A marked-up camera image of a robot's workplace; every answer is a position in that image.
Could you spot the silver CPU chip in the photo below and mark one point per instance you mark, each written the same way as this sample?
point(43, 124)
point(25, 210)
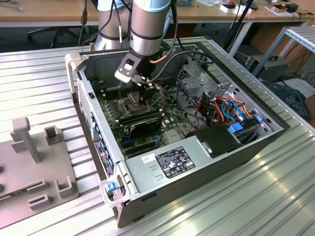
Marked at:
point(135, 97)

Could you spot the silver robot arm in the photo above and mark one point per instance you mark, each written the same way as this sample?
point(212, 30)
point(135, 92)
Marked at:
point(147, 29)

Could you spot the CPU socket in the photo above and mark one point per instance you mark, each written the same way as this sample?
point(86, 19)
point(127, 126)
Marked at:
point(134, 110)

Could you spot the black RAM slot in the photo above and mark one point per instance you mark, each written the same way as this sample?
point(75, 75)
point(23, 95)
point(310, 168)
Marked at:
point(113, 97)
point(113, 90)
point(113, 94)

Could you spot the silver metal drive cage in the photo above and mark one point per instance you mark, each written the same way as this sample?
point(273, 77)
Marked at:
point(197, 84)

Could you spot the black graphics card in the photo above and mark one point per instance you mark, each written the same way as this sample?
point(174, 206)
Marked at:
point(147, 126)

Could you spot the green motherboard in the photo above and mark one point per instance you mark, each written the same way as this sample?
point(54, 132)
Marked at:
point(173, 123)

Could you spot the silver chipset heatsink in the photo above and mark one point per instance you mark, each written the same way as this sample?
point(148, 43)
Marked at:
point(171, 136)

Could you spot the blue expansion slot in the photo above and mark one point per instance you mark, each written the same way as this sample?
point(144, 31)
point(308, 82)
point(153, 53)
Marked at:
point(126, 141)

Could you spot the black expansion slot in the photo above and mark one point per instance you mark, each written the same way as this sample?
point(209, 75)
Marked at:
point(141, 150)
point(140, 145)

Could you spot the white box on desk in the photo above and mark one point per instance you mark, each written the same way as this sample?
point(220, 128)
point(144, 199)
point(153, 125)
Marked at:
point(229, 9)

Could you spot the black plastic fan shroud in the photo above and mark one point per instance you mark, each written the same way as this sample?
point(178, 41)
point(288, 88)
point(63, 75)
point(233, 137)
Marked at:
point(216, 142)

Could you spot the grey power supply unit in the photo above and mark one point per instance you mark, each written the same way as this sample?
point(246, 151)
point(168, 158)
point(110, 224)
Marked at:
point(145, 172)

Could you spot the blue disk carrier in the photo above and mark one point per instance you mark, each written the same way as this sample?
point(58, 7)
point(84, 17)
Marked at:
point(235, 129)

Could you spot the black office chair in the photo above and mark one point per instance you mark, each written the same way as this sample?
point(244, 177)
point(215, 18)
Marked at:
point(43, 30)

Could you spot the open grey PC case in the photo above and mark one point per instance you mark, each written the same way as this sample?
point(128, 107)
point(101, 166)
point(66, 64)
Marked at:
point(187, 183)

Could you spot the small blue plastic clip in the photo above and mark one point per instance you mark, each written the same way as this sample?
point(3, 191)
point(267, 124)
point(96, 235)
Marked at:
point(259, 119)

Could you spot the blue case latch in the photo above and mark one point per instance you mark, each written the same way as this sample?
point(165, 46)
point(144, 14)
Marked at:
point(110, 186)

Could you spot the metal disk bay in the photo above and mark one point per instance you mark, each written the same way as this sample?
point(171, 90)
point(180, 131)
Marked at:
point(251, 137)

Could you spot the grey plastic parts rack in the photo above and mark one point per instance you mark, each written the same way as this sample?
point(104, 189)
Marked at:
point(49, 167)

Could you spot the dark teal plastic panel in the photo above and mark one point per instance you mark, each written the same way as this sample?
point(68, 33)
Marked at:
point(288, 96)

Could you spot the open cardboard box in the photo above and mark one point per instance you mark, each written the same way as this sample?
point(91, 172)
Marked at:
point(278, 10)

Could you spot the long wooden desk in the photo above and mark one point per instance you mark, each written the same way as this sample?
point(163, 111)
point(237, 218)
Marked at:
point(7, 14)

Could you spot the brown cardboard box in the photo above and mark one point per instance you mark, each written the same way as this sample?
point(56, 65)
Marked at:
point(310, 108)

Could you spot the green RAM stick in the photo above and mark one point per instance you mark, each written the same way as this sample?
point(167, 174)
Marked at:
point(12, 195)

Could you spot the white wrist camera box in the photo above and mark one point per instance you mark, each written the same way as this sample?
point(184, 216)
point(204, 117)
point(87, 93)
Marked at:
point(124, 78)

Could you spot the aluminium profile frame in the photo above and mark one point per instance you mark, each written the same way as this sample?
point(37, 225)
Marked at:
point(302, 37)

